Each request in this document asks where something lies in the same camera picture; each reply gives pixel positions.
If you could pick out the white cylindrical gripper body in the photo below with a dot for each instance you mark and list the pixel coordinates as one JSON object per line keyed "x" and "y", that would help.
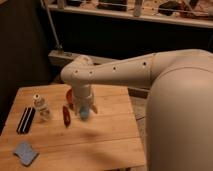
{"x": 86, "y": 101}

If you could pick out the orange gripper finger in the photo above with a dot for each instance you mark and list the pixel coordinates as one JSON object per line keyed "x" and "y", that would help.
{"x": 94, "y": 108}
{"x": 69, "y": 98}

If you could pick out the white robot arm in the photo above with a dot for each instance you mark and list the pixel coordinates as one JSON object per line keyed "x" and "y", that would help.
{"x": 179, "y": 108}

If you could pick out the clear plastic bottle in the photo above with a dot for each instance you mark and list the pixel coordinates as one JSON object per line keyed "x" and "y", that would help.
{"x": 41, "y": 107}

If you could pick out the blue object under gripper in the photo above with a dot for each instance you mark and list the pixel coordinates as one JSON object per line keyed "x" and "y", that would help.
{"x": 84, "y": 113}

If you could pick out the wooden table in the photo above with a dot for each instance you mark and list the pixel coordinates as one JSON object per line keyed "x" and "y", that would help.
{"x": 107, "y": 140}

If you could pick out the metal lamp pole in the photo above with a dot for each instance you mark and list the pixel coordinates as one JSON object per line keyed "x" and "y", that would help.
{"x": 58, "y": 45}

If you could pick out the black striped rectangular block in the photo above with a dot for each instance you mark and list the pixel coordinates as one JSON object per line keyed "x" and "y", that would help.
{"x": 26, "y": 120}

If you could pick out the blue folded cloth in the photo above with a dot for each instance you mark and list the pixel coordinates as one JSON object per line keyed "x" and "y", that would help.
{"x": 25, "y": 153}

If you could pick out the cluttered background shelf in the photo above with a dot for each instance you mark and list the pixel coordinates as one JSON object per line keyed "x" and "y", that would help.
{"x": 194, "y": 13}

